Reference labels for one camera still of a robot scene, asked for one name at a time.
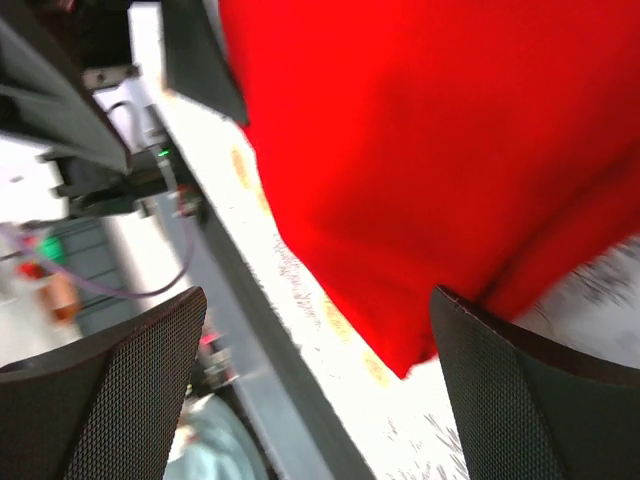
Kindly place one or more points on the red t shirt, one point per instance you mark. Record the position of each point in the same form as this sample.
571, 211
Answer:
489, 147

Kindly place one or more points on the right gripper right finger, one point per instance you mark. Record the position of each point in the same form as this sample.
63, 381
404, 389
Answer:
526, 407

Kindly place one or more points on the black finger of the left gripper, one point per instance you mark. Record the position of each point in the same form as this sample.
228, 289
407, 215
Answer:
195, 57

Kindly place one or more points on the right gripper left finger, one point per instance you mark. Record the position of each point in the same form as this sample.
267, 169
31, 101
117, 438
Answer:
105, 406

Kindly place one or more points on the aluminium frame rail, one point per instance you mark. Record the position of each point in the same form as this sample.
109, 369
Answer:
43, 97

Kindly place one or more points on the floral table mat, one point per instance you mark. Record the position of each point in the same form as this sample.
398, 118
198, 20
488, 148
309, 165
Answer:
403, 428

